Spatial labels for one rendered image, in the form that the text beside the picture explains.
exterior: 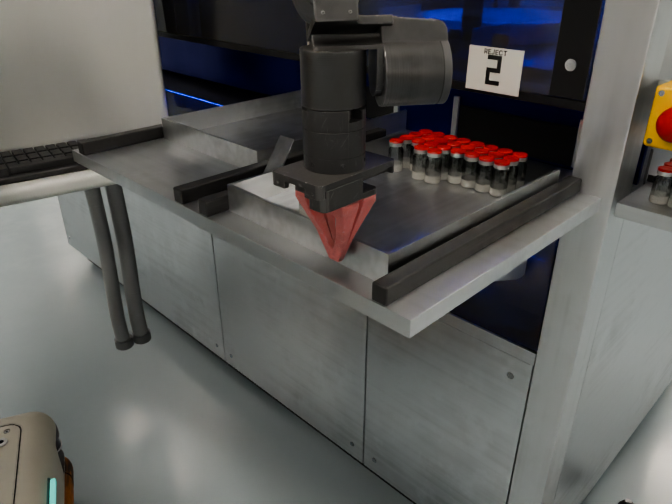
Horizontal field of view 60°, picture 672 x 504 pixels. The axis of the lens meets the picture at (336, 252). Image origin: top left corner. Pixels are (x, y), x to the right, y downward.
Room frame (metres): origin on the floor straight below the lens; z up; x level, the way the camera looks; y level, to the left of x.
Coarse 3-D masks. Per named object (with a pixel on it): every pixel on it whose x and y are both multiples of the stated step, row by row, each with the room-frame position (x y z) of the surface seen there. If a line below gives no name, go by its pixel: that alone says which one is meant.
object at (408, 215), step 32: (256, 192) 0.69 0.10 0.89; (288, 192) 0.73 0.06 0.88; (384, 192) 0.73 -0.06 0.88; (416, 192) 0.73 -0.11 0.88; (448, 192) 0.73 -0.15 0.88; (512, 192) 0.64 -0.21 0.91; (288, 224) 0.59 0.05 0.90; (384, 224) 0.62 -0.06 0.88; (416, 224) 0.62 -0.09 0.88; (448, 224) 0.55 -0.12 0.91; (352, 256) 0.52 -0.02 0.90; (384, 256) 0.49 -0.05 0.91; (416, 256) 0.51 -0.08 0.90
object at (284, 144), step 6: (282, 138) 0.79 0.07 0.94; (288, 138) 0.79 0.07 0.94; (276, 144) 0.79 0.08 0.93; (282, 144) 0.79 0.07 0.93; (288, 144) 0.78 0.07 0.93; (276, 150) 0.79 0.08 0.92; (282, 150) 0.78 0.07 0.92; (288, 150) 0.77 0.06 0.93; (276, 156) 0.78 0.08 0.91; (282, 156) 0.77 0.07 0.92; (270, 162) 0.78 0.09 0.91; (276, 162) 0.77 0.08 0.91; (282, 162) 0.77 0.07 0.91; (270, 168) 0.77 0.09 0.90
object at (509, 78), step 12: (480, 48) 0.85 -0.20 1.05; (492, 48) 0.84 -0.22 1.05; (468, 60) 0.87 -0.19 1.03; (480, 60) 0.85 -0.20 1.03; (492, 60) 0.84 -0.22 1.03; (504, 60) 0.83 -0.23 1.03; (516, 60) 0.81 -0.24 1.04; (468, 72) 0.86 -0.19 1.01; (480, 72) 0.85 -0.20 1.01; (504, 72) 0.82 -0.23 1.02; (516, 72) 0.81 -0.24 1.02; (468, 84) 0.86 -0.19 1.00; (480, 84) 0.85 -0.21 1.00; (504, 84) 0.82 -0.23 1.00; (516, 84) 0.81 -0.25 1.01; (516, 96) 0.81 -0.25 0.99
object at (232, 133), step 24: (288, 96) 1.18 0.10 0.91; (168, 120) 0.97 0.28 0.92; (192, 120) 1.02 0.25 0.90; (216, 120) 1.06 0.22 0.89; (240, 120) 1.09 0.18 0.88; (264, 120) 1.09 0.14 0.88; (288, 120) 1.09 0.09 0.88; (384, 120) 1.00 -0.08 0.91; (192, 144) 0.92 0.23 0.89; (216, 144) 0.87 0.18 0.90; (240, 144) 0.83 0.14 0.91; (264, 144) 0.94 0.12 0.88
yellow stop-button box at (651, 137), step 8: (664, 88) 0.68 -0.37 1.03; (656, 96) 0.68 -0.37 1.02; (664, 96) 0.67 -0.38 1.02; (656, 104) 0.68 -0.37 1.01; (664, 104) 0.67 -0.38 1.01; (656, 112) 0.68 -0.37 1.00; (656, 120) 0.68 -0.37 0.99; (648, 128) 0.68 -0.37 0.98; (648, 136) 0.68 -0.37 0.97; (656, 136) 0.67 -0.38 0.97; (648, 144) 0.68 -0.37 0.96; (656, 144) 0.67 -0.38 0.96; (664, 144) 0.66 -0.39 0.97
